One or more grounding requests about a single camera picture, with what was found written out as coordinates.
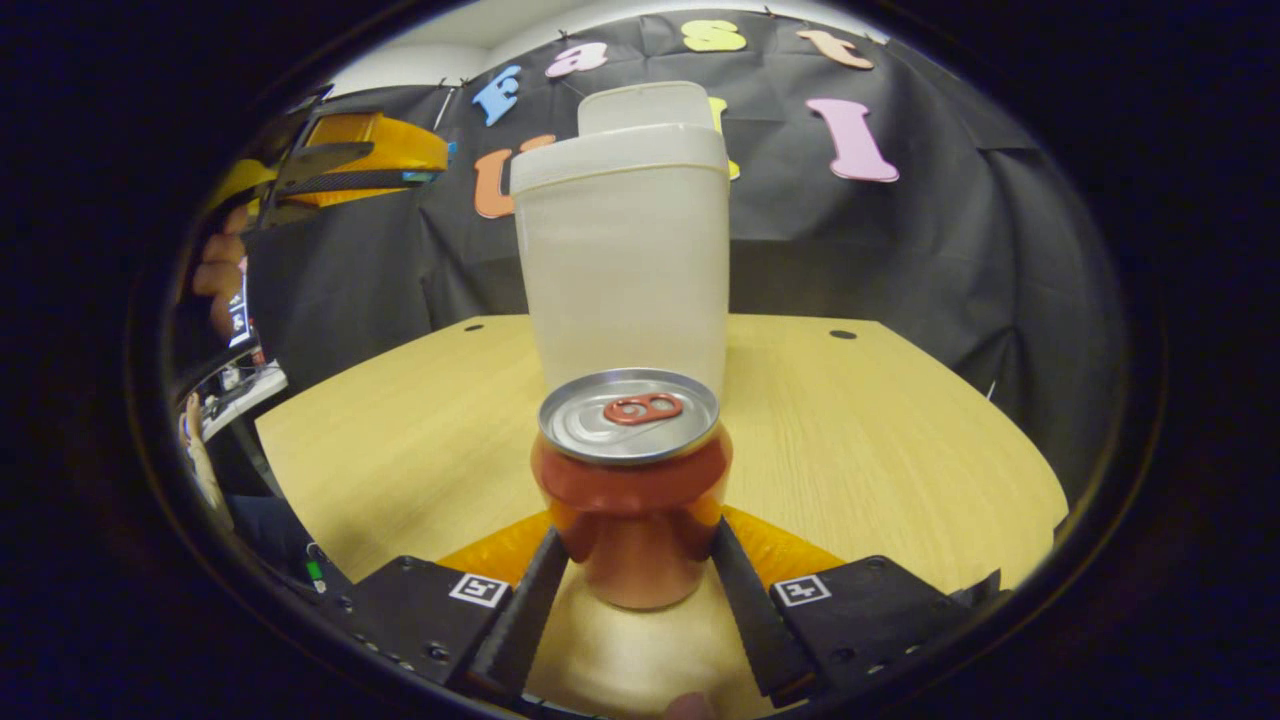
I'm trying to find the red pop can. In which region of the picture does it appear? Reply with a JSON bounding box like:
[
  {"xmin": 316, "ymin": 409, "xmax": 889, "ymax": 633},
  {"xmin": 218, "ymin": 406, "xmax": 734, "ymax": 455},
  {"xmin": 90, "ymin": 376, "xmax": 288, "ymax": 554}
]
[{"xmin": 530, "ymin": 368, "xmax": 735, "ymax": 612}]

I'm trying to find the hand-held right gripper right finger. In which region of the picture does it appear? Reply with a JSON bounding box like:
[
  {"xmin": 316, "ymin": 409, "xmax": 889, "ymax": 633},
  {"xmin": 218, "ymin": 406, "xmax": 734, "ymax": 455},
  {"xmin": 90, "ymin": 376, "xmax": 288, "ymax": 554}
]
[{"xmin": 710, "ymin": 505, "xmax": 989, "ymax": 701}]

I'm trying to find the white garbage bin with lid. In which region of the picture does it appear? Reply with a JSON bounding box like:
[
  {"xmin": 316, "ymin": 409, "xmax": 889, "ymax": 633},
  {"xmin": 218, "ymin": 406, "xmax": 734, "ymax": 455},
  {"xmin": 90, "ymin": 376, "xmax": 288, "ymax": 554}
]
[{"xmin": 510, "ymin": 82, "xmax": 732, "ymax": 401}]

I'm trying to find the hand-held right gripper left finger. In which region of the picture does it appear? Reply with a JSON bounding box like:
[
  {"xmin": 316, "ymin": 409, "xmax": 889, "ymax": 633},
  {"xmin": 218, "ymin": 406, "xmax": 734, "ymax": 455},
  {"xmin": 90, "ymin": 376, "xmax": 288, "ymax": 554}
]
[{"xmin": 335, "ymin": 510, "xmax": 571, "ymax": 707}]

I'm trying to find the wooden desktop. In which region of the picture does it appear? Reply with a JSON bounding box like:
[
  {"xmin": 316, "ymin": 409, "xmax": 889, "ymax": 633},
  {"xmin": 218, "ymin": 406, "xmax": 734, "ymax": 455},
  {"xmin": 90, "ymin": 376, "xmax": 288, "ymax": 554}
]
[{"xmin": 255, "ymin": 314, "xmax": 1070, "ymax": 719}]

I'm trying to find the black backdrop cloth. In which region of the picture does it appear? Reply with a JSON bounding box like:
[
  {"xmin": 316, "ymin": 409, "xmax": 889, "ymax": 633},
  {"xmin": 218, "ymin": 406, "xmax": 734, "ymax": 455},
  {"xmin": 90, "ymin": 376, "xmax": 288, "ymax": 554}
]
[{"xmin": 243, "ymin": 10, "xmax": 1128, "ymax": 501}]

